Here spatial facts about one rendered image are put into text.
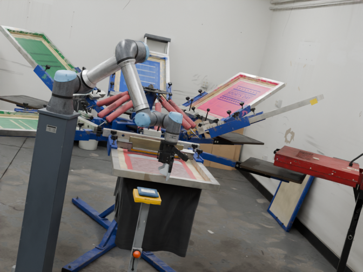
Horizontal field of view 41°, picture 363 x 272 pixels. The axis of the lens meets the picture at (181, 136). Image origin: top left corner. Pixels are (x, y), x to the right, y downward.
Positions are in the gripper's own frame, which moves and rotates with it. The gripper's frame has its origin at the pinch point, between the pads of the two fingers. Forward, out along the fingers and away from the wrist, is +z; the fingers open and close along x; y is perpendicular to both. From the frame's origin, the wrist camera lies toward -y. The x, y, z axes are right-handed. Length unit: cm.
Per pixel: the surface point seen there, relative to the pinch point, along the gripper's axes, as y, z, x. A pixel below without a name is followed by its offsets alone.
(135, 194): 17.9, 5.1, 21.0
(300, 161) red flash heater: -101, -11, -58
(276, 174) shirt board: -91, 3, -71
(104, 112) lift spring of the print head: 33, -11, -128
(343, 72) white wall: -200, -81, -216
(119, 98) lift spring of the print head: 23, -21, -146
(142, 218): 12.1, 17.0, 20.7
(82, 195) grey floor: 35, 95, -243
